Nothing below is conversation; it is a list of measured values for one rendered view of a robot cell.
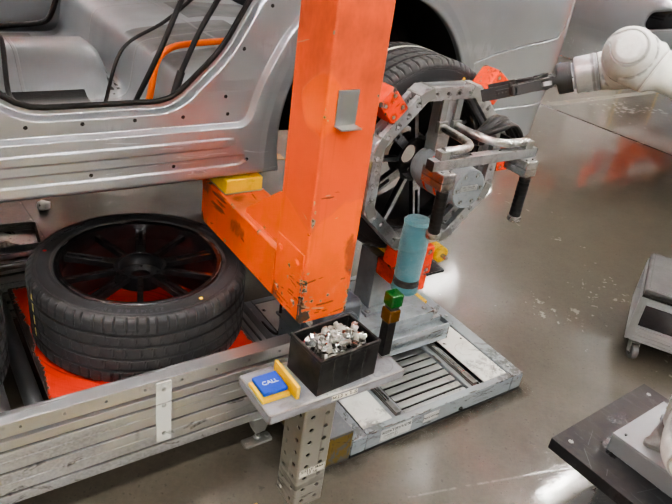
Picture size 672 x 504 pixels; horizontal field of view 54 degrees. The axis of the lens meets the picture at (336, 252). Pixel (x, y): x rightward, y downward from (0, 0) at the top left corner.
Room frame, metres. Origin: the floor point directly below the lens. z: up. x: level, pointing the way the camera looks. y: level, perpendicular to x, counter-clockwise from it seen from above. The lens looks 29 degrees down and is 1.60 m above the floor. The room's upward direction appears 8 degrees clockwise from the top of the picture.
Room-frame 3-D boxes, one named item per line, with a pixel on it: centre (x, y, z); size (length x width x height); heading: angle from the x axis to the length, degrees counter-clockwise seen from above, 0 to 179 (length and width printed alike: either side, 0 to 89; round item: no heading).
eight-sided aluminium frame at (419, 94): (2.00, -0.26, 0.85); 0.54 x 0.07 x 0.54; 127
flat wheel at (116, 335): (1.76, 0.60, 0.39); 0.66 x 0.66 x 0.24
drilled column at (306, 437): (1.39, 0.01, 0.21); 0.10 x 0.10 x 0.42; 37
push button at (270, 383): (1.30, 0.12, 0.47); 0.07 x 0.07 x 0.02; 37
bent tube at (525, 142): (1.97, -0.42, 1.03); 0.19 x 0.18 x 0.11; 37
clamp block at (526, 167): (1.94, -0.52, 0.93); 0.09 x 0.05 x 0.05; 37
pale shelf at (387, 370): (1.40, -0.02, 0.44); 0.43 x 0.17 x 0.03; 127
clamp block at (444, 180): (1.74, -0.25, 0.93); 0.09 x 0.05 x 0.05; 37
